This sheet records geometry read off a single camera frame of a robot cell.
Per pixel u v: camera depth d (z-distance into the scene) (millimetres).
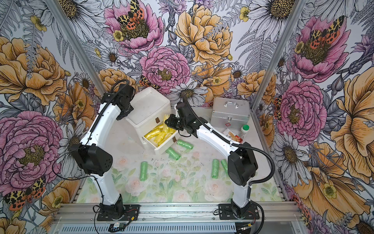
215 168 876
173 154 935
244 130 982
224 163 894
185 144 968
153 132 908
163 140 913
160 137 917
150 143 844
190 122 647
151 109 894
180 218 734
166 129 793
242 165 470
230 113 990
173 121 736
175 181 850
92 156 479
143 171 867
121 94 589
